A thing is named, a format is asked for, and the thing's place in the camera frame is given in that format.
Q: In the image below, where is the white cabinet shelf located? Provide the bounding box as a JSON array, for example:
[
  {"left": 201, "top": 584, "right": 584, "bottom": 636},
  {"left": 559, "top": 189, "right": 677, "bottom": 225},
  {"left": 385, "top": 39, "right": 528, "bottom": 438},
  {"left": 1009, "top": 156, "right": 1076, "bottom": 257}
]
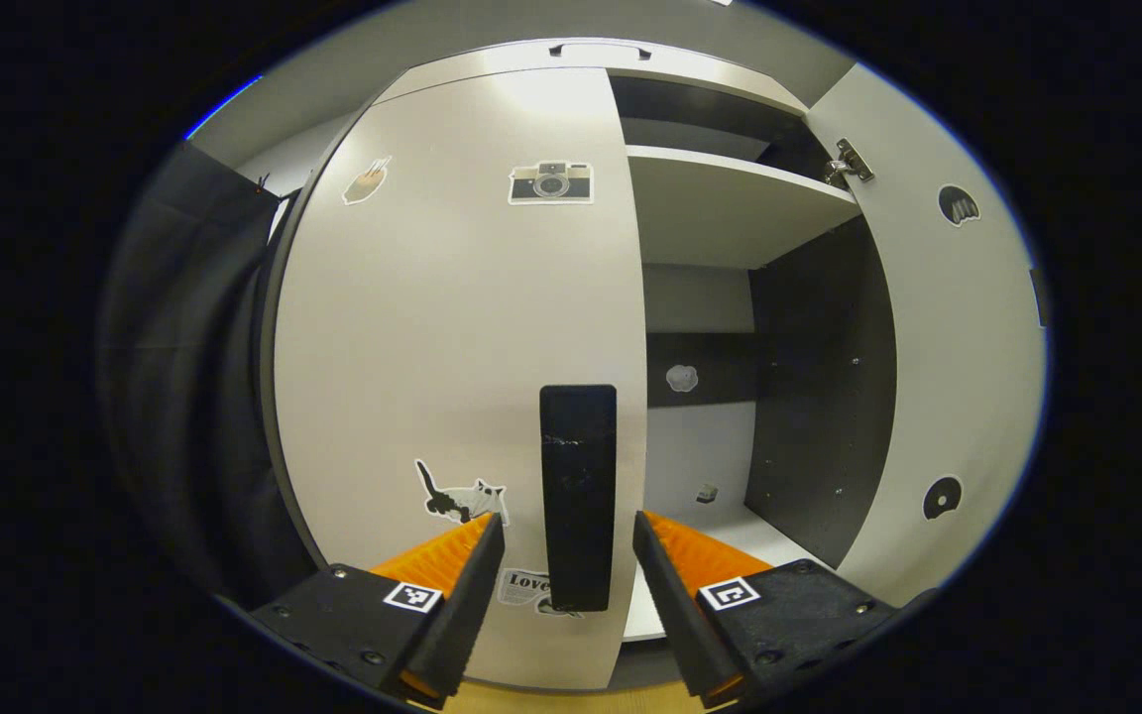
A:
[{"left": 626, "top": 146, "right": 861, "bottom": 271}]

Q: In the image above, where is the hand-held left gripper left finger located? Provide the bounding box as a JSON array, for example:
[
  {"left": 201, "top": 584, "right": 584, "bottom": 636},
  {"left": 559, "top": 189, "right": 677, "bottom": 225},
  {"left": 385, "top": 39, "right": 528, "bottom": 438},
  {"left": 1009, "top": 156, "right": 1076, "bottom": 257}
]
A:
[{"left": 249, "top": 513, "right": 508, "bottom": 710}]

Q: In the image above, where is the white cabinet door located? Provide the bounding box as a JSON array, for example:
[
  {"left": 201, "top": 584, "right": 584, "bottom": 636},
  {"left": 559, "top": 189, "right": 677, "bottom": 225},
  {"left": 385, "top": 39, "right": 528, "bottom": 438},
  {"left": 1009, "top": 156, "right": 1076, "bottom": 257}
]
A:
[
  {"left": 274, "top": 67, "right": 649, "bottom": 692},
  {"left": 804, "top": 62, "right": 1050, "bottom": 608}
]

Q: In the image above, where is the metal door hinge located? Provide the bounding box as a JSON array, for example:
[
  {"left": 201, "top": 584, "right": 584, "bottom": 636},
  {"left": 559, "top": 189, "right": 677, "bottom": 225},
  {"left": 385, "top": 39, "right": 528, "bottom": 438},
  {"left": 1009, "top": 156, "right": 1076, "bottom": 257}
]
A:
[{"left": 824, "top": 139, "right": 875, "bottom": 189}]

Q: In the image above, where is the white double-door shoe cabinet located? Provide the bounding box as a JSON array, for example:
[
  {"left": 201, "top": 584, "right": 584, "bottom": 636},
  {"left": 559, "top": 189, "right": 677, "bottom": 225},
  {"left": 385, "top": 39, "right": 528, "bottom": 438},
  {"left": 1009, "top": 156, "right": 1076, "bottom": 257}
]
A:
[{"left": 259, "top": 38, "right": 929, "bottom": 695}]

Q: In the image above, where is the black curved drawer handle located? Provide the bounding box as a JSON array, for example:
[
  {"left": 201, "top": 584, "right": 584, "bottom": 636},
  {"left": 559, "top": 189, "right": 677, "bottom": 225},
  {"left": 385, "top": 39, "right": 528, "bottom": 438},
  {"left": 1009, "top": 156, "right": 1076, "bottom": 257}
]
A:
[{"left": 548, "top": 42, "right": 653, "bottom": 60}]

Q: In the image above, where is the black backdrop cloth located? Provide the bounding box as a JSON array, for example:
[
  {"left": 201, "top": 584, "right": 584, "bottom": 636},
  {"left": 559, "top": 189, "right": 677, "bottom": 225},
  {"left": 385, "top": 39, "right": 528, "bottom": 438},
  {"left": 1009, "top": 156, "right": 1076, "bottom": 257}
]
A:
[{"left": 100, "top": 144, "right": 324, "bottom": 606}]

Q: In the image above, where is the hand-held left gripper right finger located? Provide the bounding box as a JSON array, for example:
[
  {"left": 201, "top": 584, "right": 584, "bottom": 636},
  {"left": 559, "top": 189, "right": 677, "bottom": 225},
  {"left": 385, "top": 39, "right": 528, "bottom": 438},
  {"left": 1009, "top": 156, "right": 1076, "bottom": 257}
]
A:
[{"left": 632, "top": 510, "right": 897, "bottom": 710}]

